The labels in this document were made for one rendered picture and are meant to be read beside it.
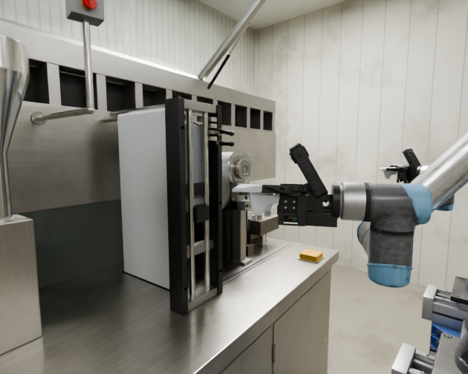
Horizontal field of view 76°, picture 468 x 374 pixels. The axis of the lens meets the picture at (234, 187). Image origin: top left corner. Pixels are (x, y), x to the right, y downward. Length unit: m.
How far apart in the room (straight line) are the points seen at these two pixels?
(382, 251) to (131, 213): 0.74
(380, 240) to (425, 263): 2.94
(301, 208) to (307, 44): 3.48
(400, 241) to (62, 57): 1.03
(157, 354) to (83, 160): 0.66
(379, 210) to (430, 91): 2.89
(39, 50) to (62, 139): 0.26
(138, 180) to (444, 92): 2.96
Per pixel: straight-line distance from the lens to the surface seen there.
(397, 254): 0.62
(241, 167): 1.10
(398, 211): 0.60
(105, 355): 0.74
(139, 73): 1.27
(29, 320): 0.84
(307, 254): 1.21
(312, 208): 0.60
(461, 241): 3.46
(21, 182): 1.04
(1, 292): 0.79
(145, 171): 0.95
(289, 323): 1.07
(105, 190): 1.14
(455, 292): 1.37
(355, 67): 3.67
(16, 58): 0.76
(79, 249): 1.14
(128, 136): 1.02
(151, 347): 0.74
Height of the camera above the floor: 1.31
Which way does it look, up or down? 7 degrees down
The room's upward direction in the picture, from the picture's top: straight up
